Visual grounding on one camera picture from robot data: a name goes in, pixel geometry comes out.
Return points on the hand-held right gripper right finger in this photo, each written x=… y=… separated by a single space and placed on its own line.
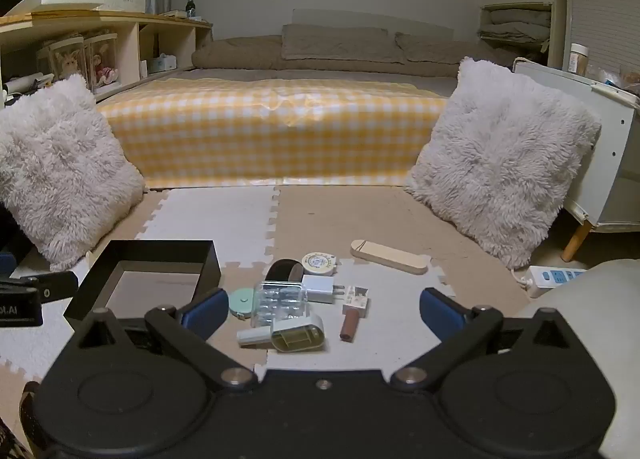
x=440 y=313

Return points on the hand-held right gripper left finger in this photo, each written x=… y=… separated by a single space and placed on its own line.
x=205 y=313

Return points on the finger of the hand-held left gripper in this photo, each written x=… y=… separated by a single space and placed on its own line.
x=52 y=285

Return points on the mint green tape measure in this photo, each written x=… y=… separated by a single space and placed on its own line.
x=241 y=303

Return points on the clear plastic case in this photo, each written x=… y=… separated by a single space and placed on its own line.
x=279 y=304

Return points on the black cardboard box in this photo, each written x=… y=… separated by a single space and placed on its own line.
x=145 y=259

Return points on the black oval earbud case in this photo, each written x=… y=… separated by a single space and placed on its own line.
x=284 y=271

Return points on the brown stamp with printed head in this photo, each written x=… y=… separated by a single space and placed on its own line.
x=350 y=326

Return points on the white charger plug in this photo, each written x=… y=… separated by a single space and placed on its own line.
x=317 y=288

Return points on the white power strip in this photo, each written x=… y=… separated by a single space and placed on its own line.
x=552 y=279

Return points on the fluffy white cushion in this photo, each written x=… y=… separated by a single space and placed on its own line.
x=500 y=149
x=60 y=166

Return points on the clear rabbit doll box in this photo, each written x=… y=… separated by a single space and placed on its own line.
x=62 y=64

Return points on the clear pink doll box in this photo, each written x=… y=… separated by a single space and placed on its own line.
x=101 y=61

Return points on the white cabinet with wooden legs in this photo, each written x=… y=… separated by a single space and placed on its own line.
x=607 y=149

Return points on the white tissue box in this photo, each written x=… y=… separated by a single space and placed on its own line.
x=162 y=62

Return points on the rolled beige duvet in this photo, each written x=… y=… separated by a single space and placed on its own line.
x=235 y=54

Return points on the light wooden shelf unit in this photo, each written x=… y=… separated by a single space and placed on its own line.
x=125 y=29

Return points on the long beige pillow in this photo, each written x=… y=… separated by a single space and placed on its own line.
x=340 y=43

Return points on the jar with white lid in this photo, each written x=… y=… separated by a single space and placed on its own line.
x=579 y=59

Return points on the stack of folded beige blankets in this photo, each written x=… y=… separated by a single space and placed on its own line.
x=515 y=25

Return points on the dark glass bottle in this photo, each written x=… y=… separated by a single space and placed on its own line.
x=190 y=6

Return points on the white window blind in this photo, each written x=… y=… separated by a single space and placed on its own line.
x=605 y=14

